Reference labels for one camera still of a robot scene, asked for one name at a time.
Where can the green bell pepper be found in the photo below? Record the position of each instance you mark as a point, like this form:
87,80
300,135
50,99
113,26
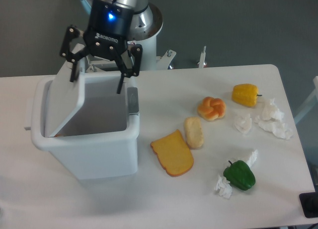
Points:
239,175

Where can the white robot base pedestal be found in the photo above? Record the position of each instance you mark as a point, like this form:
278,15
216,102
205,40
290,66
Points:
150,60

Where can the white chair frame right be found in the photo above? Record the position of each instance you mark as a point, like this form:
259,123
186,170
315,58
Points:
308,104

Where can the black device at table edge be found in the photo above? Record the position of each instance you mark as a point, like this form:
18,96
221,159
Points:
309,203

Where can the small crumpled white tissue front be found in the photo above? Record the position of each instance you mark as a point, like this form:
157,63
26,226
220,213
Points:
223,187

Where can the orange toast slice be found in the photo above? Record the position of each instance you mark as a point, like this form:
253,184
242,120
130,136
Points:
173,154

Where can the white tissue behind green pepper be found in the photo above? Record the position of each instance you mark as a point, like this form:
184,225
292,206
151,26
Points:
249,158

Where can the large crumpled white tissue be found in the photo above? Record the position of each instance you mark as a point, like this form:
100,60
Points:
271,120

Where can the white trash can body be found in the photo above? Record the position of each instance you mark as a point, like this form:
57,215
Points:
100,141

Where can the orange knotted bread roll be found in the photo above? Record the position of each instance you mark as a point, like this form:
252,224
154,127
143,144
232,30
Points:
211,109

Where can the white trash can lid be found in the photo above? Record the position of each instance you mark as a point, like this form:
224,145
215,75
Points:
65,98

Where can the grey trash can latch button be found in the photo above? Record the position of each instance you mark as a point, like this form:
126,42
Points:
133,101

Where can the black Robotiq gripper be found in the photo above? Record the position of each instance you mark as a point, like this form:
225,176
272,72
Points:
105,37

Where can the pale oblong bread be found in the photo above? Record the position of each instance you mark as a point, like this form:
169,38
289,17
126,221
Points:
193,132

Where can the crumpled white tissue centre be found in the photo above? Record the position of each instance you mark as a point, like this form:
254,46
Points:
243,123

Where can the yellow bell pepper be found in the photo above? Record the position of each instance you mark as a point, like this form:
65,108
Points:
245,94

